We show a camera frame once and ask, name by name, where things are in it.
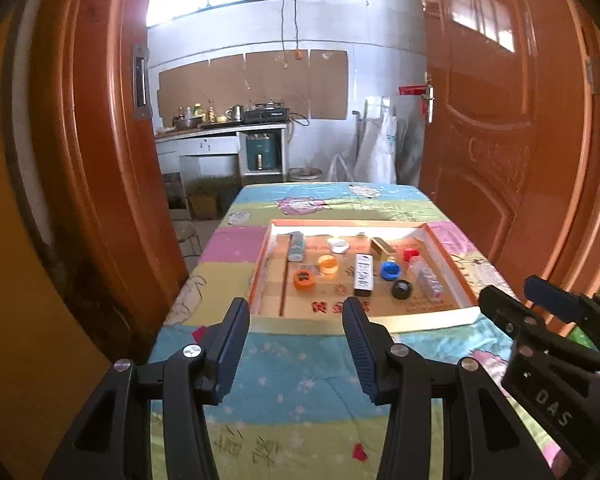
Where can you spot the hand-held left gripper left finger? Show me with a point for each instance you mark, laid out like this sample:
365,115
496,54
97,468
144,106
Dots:
232,350

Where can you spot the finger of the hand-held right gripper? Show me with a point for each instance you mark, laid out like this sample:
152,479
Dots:
555,297
505,307

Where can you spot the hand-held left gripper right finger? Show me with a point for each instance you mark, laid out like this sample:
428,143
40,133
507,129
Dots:
365,360

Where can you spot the shallow cardboard box tray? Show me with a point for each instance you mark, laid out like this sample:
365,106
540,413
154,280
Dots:
325,310

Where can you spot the black bottle cap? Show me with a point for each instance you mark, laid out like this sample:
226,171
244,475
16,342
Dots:
401,290

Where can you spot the clear floral lighter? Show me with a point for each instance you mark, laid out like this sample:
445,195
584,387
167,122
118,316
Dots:
427,280

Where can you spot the white cat-print lighter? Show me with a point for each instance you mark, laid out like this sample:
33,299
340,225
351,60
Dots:
364,274

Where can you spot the blue bottle cap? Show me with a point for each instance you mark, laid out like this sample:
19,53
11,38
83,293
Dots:
390,271

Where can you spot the orange cap with black print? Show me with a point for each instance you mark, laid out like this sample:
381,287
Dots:
304,280

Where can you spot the plain orange bottle cap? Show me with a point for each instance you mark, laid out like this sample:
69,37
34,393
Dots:
327,265

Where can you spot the red bottle cap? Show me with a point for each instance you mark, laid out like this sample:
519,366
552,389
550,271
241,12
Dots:
410,254

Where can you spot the white bottle cap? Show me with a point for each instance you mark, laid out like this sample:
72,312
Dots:
338,246

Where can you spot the blue floral lighter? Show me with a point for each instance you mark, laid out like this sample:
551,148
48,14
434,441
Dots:
296,247

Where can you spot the cartoon printed blanket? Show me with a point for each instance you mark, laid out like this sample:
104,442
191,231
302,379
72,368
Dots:
290,360

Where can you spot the carved wooden door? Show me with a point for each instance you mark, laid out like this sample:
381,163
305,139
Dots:
480,135

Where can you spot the teal air fryer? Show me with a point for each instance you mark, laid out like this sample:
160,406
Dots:
262,152

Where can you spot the large white plastic bag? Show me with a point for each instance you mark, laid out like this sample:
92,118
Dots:
377,150

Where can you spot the white kitchen cabinet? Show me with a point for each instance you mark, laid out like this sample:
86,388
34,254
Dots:
200,147

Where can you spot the metal door hinge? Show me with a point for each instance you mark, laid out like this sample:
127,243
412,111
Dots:
594,76

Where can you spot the plain wooden door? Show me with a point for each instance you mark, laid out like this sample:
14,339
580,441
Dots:
15,285

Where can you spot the metal basin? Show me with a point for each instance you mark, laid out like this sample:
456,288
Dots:
189,123

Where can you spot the black gas stove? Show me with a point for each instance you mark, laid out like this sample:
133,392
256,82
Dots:
265,115

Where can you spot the metal kettle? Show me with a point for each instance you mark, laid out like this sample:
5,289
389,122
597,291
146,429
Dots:
235,112

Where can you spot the metal strike plate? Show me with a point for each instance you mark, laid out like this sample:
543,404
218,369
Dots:
140,82

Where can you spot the wooden door frame post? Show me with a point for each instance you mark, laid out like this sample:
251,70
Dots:
110,135
595,170

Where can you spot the cardboard wall sheets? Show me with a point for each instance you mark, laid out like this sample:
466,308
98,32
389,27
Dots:
260,85

